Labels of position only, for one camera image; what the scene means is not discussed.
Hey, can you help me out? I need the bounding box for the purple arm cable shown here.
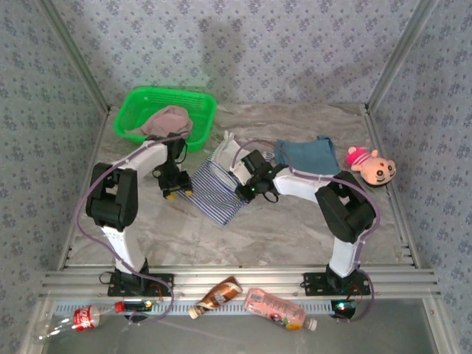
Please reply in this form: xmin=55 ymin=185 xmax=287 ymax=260
xmin=230 ymin=138 xmax=381 ymax=324
xmin=74 ymin=133 xmax=189 ymax=327

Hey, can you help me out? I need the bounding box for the grey slotted cable duct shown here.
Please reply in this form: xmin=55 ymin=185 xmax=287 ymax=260
xmin=53 ymin=299 xmax=357 ymax=318

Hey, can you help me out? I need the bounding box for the pink plush toy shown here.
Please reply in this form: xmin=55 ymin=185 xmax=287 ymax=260
xmin=345 ymin=145 xmax=398 ymax=187

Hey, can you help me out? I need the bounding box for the pink ribbed tank top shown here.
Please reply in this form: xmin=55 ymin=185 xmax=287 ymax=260
xmin=124 ymin=105 xmax=195 ymax=143

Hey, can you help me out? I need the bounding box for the small black controller board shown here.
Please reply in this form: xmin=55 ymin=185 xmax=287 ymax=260
xmin=123 ymin=300 xmax=154 ymax=313
xmin=330 ymin=299 xmax=358 ymax=320

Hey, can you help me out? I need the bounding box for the aluminium front rail frame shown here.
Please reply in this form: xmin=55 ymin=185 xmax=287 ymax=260
xmin=38 ymin=264 xmax=442 ymax=299

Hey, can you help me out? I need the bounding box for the blue white striped tank top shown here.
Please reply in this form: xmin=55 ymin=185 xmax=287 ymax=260
xmin=176 ymin=129 xmax=277 ymax=226

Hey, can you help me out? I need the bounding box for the clear cola bottle red label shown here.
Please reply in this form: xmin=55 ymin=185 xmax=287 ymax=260
xmin=35 ymin=301 xmax=126 ymax=342

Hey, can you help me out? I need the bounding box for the aluminium corner post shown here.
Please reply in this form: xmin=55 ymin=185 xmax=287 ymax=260
xmin=35 ymin=0 xmax=114 ymax=114
xmin=364 ymin=0 xmax=443 ymax=111

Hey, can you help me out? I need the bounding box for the green plastic basket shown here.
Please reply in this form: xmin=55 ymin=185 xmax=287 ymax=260
xmin=112 ymin=85 xmax=218 ymax=153

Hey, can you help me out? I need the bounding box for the brown drink bottle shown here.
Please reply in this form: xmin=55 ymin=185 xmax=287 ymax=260
xmin=188 ymin=275 xmax=243 ymax=320

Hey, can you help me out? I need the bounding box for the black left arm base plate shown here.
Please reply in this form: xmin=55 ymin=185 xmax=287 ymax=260
xmin=106 ymin=271 xmax=175 ymax=298

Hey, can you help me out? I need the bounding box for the pink drink bottle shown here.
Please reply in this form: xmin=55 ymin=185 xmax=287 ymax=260
xmin=243 ymin=287 xmax=319 ymax=332

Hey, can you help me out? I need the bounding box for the aluminium table side rail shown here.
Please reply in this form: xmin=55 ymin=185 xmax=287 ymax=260
xmin=55 ymin=106 xmax=114 ymax=270
xmin=364 ymin=106 xmax=423 ymax=270

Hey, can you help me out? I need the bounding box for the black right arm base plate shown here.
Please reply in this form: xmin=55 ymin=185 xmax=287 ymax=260
xmin=302 ymin=271 xmax=372 ymax=297

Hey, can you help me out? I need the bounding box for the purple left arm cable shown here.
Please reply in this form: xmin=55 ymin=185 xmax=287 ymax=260
xmin=74 ymin=133 xmax=189 ymax=327

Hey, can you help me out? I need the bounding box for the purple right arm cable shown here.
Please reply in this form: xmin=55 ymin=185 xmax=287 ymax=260
xmin=230 ymin=138 xmax=381 ymax=324

